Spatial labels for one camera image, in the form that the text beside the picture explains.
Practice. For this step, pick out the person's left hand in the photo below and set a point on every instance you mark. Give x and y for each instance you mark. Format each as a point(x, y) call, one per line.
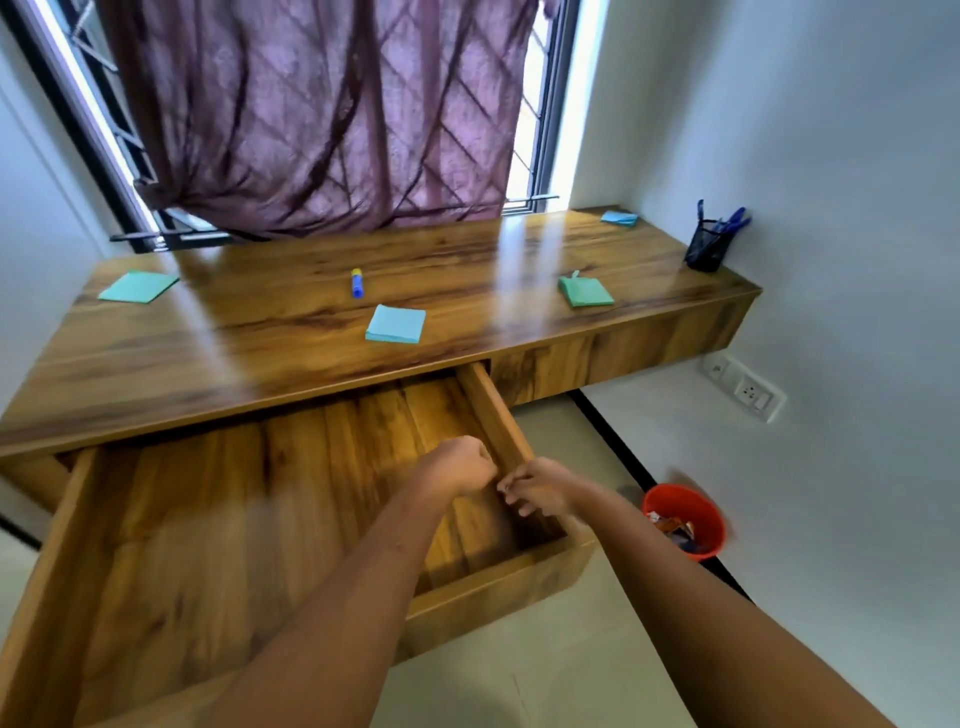
point(457, 465)

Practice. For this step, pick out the person's right hand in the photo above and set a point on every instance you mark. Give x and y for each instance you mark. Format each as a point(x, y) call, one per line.
point(544, 487)

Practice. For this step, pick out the light blue sticky note pad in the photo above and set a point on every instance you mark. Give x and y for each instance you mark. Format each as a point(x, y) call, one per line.
point(396, 325)
point(619, 218)

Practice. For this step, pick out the wooden desk drawer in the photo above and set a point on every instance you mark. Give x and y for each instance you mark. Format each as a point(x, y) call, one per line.
point(637, 352)
point(225, 525)

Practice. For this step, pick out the green sticky note pad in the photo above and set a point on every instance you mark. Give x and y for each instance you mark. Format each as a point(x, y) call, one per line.
point(585, 292)
point(139, 287)

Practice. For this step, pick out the blue glue stick yellow cap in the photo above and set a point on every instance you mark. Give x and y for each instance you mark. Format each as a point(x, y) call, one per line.
point(357, 285)

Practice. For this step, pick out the black mesh pen holder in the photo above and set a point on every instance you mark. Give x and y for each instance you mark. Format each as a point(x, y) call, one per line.
point(707, 247)

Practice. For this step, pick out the bunch of blue pens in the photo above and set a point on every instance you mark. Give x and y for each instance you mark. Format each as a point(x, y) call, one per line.
point(733, 221)

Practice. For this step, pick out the person's right forearm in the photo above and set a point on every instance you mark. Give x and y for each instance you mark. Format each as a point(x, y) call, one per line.
point(720, 622)

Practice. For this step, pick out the person's left forearm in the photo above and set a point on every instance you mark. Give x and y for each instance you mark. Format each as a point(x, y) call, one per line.
point(330, 622)

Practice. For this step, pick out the black baseboard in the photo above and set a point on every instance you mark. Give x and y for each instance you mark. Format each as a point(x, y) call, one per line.
point(615, 450)
point(19, 532)

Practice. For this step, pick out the pile of wrappers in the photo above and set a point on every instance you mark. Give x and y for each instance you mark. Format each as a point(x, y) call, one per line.
point(675, 529)

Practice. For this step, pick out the orange waste bin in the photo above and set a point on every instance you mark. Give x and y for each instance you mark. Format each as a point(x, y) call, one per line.
point(709, 521)

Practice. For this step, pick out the purple patterned curtain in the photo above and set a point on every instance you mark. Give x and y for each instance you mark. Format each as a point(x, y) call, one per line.
point(322, 112)

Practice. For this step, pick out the white wall socket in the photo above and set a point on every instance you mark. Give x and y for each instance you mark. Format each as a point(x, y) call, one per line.
point(746, 388)

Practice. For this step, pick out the black window frame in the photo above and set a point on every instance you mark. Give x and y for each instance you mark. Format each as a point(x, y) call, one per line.
point(555, 97)

